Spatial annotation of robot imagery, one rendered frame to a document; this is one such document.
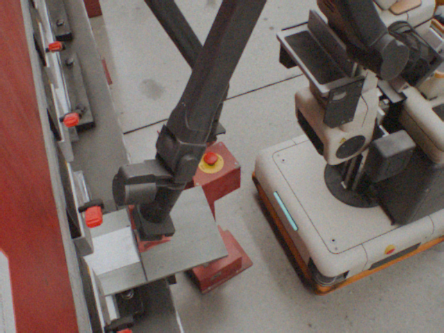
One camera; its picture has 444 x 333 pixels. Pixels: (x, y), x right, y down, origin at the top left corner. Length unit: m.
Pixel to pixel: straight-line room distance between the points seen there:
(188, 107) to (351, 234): 1.20
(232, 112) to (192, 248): 1.61
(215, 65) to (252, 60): 2.07
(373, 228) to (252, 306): 0.57
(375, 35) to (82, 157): 0.80
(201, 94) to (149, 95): 1.90
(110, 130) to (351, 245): 0.98
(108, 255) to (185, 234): 0.16
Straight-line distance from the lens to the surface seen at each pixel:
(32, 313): 0.40
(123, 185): 0.84
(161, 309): 1.11
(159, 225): 0.95
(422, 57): 1.13
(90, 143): 1.38
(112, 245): 1.05
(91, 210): 0.75
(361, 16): 0.95
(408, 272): 2.21
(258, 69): 2.79
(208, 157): 1.38
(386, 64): 1.02
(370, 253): 1.90
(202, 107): 0.81
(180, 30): 1.22
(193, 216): 1.06
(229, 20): 0.77
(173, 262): 1.01
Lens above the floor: 1.92
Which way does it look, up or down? 55 degrees down
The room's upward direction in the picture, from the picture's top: 3 degrees counter-clockwise
